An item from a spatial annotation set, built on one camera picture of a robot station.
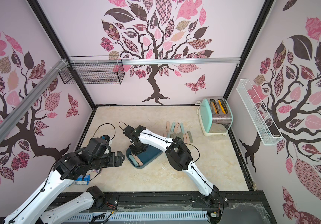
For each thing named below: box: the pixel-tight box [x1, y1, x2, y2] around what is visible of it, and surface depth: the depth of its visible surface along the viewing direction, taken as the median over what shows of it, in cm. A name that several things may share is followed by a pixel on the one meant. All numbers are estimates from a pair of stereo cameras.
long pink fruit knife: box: [130, 151, 144, 167], surface depth 89 cm
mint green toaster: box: [197, 97, 234, 136], surface depth 97 cm
